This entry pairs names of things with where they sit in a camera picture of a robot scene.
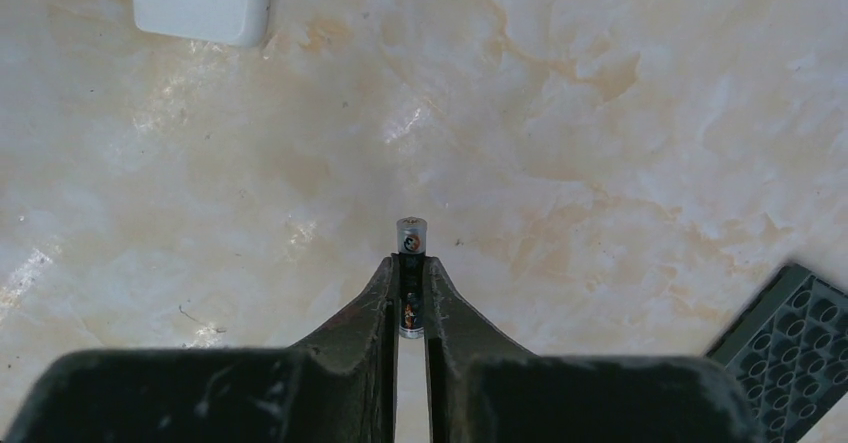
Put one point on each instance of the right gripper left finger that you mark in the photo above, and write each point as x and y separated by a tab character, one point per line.
337	384

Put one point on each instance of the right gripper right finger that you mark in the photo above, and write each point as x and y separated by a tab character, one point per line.
485	387

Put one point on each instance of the dark grey studded baseplate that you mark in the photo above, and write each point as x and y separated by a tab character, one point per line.
788	349

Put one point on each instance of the white battery cover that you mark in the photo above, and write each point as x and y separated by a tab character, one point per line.
241	23

